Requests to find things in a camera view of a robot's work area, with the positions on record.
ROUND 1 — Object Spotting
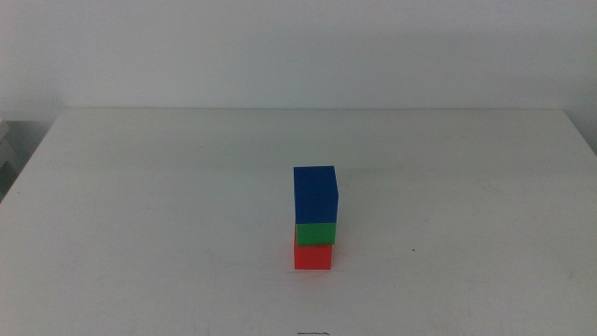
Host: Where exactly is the blue cube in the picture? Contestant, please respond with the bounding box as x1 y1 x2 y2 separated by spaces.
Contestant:
293 165 340 226

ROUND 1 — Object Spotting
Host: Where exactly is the green cube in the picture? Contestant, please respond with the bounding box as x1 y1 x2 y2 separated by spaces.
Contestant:
294 221 338 247

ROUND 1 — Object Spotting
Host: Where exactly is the red cube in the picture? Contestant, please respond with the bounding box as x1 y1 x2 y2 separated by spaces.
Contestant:
292 228 334 272

